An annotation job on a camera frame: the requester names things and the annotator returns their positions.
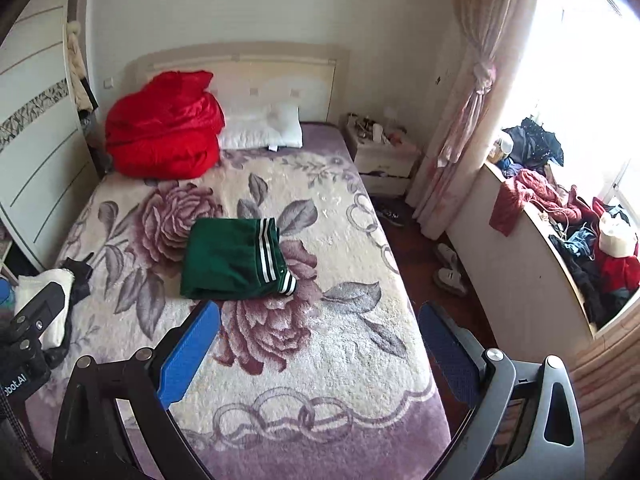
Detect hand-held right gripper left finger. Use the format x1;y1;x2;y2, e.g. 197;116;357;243
51;301;222;480

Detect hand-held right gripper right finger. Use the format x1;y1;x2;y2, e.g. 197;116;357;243
418;302;587;480

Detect green varsity jacket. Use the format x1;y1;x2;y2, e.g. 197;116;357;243
180;217;298;302

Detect dark clothes pile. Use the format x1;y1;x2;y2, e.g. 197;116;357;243
501;116;566;173

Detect white garment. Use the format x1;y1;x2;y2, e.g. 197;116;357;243
14;268;76;350

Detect white shoe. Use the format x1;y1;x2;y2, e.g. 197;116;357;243
433;266;470;297
434;242;460;268

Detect black cloth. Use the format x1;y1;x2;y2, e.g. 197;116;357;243
42;253;96;367

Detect dark shoes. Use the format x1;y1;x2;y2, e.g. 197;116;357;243
371;199;417;227

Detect black garment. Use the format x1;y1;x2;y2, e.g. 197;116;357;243
548;227;632;328

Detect red knit garment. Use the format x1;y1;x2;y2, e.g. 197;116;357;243
489;168;568;237

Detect red jacket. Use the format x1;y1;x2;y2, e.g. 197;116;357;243
575;195;640;297

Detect white nightstand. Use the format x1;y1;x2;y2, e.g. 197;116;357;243
339;111;422;199

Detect red quilt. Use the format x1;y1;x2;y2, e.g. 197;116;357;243
104;70;226;181

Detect white wardrobe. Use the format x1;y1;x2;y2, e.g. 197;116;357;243
0;0;103;272

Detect white pillow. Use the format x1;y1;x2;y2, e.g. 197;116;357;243
218;101;305;151

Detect pink curtain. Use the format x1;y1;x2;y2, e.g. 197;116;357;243
411;0;545;242

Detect beige hanging scarf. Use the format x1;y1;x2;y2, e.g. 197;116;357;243
66;20;99;112

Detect cream bed headboard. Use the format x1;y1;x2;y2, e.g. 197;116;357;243
124;41;352;127

